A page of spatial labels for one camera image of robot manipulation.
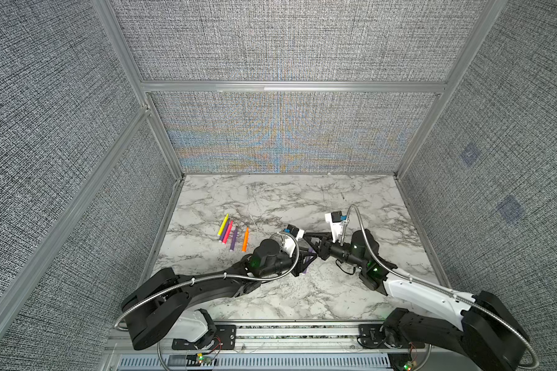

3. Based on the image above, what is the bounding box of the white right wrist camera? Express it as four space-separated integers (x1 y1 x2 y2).
325 211 348 243

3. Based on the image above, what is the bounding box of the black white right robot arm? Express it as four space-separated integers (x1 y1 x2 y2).
301 230 529 370

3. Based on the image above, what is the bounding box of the yellow highlighter pen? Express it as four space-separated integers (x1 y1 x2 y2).
218 213 229 239

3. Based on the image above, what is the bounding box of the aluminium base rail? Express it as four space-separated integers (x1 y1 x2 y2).
97 320 477 370

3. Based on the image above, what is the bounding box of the orange pen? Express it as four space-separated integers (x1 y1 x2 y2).
241 227 250 253

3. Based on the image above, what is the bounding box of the purple pen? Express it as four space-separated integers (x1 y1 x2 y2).
303 248 316 274
230 227 238 251
220 215 230 241

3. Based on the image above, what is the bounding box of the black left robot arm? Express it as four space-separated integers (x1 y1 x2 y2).
120 239 316 351

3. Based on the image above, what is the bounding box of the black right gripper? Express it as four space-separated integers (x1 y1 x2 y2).
303 233 366 275

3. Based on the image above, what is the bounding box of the pink red pen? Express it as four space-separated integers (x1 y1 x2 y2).
222 220 233 244

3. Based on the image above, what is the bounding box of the right steel cable conduit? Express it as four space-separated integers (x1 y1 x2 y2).
345 203 540 370

